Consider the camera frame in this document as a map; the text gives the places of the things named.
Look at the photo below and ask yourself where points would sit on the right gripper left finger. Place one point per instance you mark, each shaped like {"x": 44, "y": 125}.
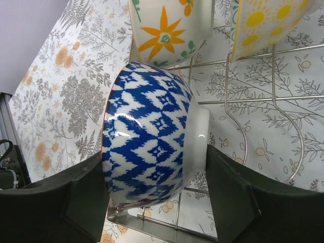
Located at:
{"x": 69, "y": 206}

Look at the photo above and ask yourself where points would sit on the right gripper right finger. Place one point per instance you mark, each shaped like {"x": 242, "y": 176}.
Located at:
{"x": 250, "y": 207}

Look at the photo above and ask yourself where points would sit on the blue zigzag patterned bowl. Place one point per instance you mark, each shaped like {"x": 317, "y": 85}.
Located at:
{"x": 154, "y": 136}

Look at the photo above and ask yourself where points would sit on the steel two-tier dish rack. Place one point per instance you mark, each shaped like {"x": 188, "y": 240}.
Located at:
{"x": 276, "y": 130}

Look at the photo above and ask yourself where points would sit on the yellow sun patterned bowl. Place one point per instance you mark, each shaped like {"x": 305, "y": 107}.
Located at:
{"x": 256, "y": 24}

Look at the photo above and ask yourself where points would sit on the cream floral bowl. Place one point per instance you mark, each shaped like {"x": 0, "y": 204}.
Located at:
{"x": 167, "y": 33}

